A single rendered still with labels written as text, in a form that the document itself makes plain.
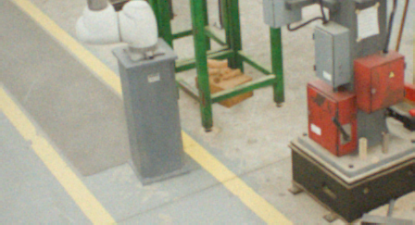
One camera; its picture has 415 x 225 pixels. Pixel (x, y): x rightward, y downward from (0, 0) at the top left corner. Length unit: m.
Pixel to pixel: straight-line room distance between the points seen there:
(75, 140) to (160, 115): 0.84
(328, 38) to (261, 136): 1.20
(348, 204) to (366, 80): 0.62
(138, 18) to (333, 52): 1.00
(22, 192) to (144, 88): 0.92
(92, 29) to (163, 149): 0.76
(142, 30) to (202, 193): 0.91
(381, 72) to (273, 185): 0.95
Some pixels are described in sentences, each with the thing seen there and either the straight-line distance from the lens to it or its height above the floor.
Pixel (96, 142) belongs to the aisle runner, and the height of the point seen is 0.00.
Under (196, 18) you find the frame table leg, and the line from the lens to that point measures 4.79.
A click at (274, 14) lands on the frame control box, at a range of 4.05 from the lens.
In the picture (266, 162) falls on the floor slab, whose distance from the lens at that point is 4.79.
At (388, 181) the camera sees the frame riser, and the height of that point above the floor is 0.16.
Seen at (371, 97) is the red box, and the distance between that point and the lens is 4.04.
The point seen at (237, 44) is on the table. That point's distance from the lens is 5.57.
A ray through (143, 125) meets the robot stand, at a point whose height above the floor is 0.35.
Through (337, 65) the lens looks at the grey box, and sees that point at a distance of 4.04.
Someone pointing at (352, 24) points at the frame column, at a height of 0.96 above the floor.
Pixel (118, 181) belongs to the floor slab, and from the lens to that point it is 4.77.
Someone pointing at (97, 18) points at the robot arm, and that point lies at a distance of 4.34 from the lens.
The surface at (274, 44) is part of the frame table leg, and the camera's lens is 5.13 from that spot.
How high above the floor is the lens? 2.51
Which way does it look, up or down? 28 degrees down
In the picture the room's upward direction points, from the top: 5 degrees counter-clockwise
